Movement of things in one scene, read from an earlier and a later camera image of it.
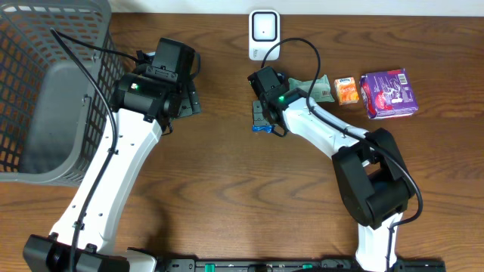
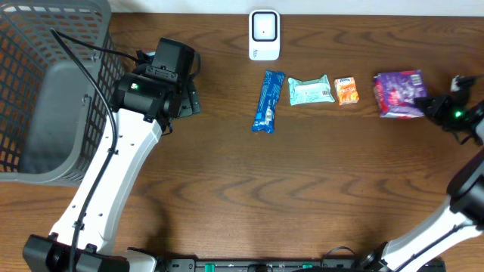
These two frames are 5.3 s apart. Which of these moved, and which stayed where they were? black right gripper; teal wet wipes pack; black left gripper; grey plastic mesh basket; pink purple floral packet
Moved: pink purple floral packet; black right gripper
Stayed: grey plastic mesh basket; black left gripper; teal wet wipes pack
